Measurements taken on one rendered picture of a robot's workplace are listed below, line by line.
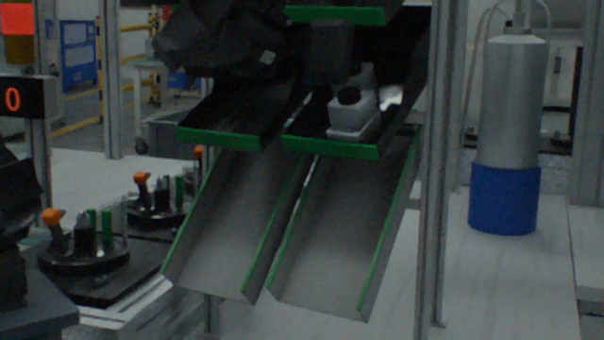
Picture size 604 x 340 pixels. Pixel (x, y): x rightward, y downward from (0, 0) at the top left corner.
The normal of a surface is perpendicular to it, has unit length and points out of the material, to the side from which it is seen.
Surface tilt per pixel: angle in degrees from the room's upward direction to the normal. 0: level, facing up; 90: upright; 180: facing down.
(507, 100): 90
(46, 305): 0
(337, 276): 45
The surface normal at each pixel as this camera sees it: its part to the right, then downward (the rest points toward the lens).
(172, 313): 0.95, 0.08
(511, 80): -0.27, 0.21
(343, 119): -0.51, 0.57
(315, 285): -0.32, -0.56
